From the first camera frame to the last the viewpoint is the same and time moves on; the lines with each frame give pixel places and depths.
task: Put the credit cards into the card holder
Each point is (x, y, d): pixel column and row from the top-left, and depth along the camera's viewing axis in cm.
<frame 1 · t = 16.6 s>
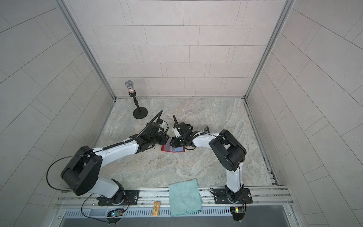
left hand: (172, 135, 88), fingers open
right hand: (170, 144, 90), fingers closed
red card holder wallet: (168, 148, 87), point 3 cm above the table
microphone on black stand: (139, 113, 107), on the table

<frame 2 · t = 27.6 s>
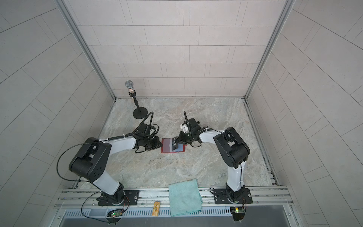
left hand: (166, 143, 91), fingers closed
right hand: (175, 141, 90), fingers closed
the named things where they were.

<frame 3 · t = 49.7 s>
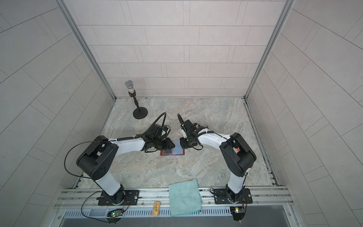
left hand: (177, 145, 88), fingers closed
right hand: (181, 146, 89), fingers closed
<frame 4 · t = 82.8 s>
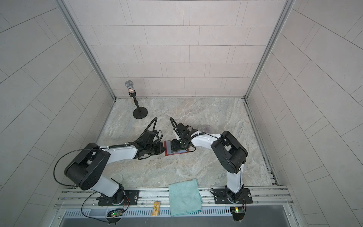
left hand: (169, 148, 89), fingers closed
right hand: (173, 148, 89), fingers open
